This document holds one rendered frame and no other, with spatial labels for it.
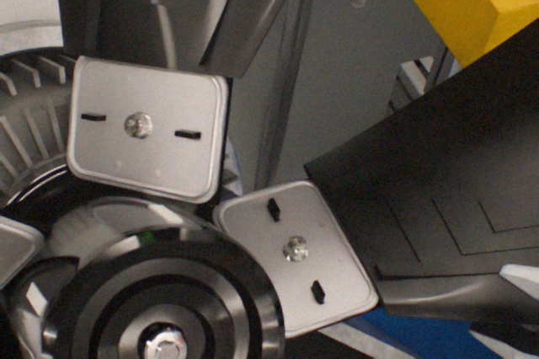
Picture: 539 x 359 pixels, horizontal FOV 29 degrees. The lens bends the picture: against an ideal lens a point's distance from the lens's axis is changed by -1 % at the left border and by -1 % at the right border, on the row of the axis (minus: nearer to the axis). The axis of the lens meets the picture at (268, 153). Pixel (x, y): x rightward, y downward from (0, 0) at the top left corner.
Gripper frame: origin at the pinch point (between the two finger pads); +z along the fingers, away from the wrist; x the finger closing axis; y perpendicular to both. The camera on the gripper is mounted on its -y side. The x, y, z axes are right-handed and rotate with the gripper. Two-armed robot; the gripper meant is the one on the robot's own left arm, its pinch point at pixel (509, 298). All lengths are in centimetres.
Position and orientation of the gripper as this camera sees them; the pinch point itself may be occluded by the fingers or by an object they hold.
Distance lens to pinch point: 59.5
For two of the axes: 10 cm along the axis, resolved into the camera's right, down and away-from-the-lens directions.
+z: -8.7, -4.4, 2.2
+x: -0.6, 5.4, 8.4
